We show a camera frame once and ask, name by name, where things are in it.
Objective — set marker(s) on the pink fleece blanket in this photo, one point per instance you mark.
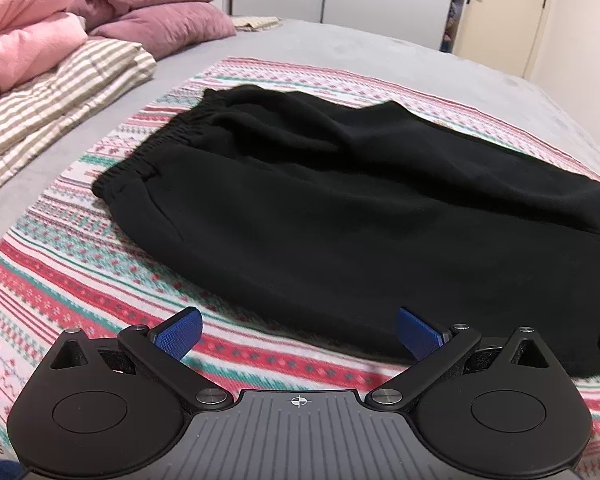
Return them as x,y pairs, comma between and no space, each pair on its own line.
35,35

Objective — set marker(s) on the beige striped pillow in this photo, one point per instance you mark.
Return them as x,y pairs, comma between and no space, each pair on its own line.
37,114

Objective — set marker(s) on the cream door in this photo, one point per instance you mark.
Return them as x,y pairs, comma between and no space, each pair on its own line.
502,34

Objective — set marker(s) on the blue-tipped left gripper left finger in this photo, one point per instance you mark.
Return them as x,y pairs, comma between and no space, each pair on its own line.
159,352

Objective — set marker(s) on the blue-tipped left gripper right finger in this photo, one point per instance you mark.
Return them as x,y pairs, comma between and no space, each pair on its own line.
439,353

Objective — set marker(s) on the mauve pillow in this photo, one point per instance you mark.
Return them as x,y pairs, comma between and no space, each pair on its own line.
168,28

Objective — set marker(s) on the red green patterned knit blanket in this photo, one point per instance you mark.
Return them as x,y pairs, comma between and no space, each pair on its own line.
64,263

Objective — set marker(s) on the small beige cloth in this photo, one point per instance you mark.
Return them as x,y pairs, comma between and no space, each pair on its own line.
255,23

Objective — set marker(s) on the black sweatpants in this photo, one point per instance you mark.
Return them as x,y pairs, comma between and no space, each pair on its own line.
329,219

